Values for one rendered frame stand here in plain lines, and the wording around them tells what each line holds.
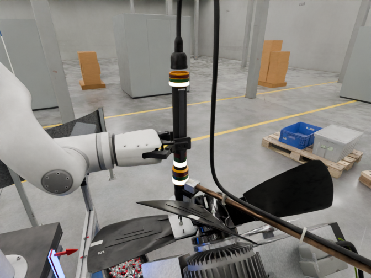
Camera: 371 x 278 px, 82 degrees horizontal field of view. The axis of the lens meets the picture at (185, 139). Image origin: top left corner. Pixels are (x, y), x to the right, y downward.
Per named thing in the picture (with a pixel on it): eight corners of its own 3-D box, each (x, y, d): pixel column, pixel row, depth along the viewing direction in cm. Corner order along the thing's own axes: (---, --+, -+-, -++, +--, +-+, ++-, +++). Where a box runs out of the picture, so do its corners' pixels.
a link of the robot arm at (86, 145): (94, 141, 42) (97, 128, 50) (15, 152, 38) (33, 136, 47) (101, 179, 45) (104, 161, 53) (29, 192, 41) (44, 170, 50)
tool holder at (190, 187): (203, 206, 61) (205, 177, 57) (188, 221, 56) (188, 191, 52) (179, 193, 66) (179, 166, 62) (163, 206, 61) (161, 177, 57)
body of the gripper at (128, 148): (112, 154, 54) (157, 147, 57) (112, 176, 45) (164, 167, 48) (107, 126, 51) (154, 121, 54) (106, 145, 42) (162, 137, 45)
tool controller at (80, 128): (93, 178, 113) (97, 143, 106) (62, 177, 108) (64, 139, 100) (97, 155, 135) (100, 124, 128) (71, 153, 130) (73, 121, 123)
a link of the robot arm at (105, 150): (104, 158, 54) (116, 155, 54) (102, 177, 46) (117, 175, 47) (97, 127, 50) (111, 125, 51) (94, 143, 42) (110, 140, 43)
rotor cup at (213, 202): (228, 234, 73) (217, 196, 78) (247, 232, 60) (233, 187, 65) (187, 245, 70) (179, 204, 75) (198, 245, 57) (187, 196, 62)
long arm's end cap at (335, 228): (348, 263, 65) (329, 223, 70) (328, 261, 72) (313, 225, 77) (355, 260, 66) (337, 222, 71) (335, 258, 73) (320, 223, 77)
